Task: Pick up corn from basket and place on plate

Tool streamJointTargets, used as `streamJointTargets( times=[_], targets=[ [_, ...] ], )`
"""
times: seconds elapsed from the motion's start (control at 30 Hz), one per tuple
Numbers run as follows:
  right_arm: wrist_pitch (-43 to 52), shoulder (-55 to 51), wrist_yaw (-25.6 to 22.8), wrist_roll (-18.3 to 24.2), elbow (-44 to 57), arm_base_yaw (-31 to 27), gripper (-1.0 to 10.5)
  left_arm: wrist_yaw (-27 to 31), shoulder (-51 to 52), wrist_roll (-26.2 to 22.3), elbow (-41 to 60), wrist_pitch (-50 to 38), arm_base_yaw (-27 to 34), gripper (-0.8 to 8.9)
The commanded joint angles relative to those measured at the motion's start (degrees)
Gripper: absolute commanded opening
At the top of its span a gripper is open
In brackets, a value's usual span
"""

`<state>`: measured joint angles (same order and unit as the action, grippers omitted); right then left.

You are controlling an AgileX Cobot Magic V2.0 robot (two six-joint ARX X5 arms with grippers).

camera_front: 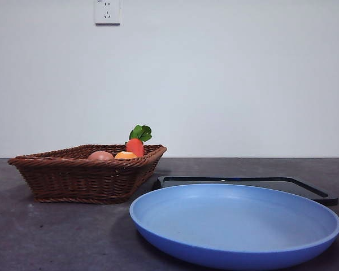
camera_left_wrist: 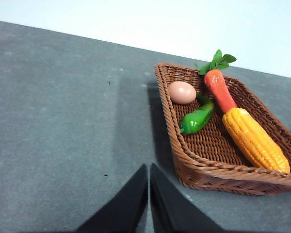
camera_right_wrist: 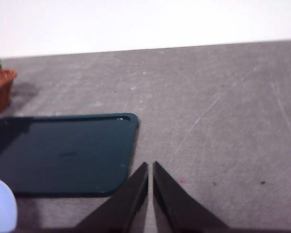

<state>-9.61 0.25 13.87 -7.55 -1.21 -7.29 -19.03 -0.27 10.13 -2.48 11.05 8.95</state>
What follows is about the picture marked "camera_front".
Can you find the yellow corn cob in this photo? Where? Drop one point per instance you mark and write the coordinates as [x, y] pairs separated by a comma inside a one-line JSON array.
[[125, 155]]

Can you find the blue round plate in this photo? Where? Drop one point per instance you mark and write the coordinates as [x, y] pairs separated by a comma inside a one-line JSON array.
[[231, 223]]

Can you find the brown wicker basket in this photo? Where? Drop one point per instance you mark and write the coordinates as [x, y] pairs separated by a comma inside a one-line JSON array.
[[82, 180]]

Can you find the orange carrot with green leaves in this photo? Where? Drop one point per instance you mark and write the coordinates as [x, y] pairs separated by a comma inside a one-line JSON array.
[[135, 147]]

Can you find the brown egg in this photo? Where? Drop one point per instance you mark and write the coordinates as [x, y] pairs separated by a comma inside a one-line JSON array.
[[100, 155]]

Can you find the black rectangular tray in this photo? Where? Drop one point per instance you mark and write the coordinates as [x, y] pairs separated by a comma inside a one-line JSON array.
[[243, 181]]

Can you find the white wall socket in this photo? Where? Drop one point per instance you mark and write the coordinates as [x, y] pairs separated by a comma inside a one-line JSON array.
[[107, 14]]

